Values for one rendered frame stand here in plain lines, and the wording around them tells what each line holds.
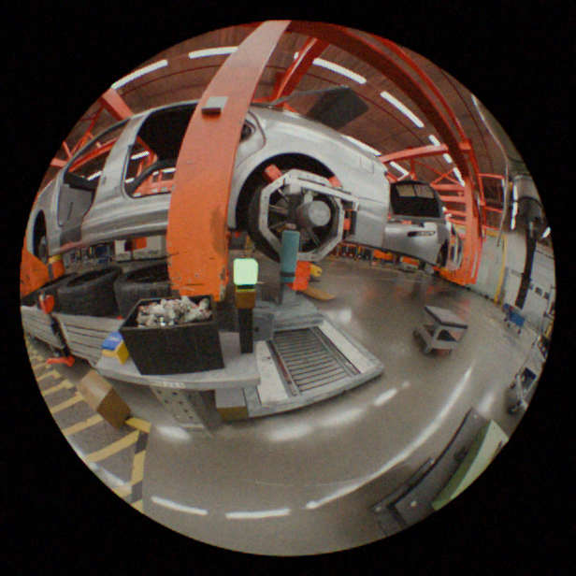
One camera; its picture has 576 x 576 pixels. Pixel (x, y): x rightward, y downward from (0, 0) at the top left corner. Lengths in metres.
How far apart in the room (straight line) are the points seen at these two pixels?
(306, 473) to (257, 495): 0.20
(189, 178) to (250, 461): 0.92
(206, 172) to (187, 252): 0.22
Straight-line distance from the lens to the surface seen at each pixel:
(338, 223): 1.08
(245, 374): 0.34
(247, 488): 0.71
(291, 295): 1.16
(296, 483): 0.71
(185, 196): 0.46
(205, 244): 0.43
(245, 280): 0.28
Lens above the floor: 0.71
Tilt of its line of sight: 18 degrees down
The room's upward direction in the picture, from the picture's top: 6 degrees clockwise
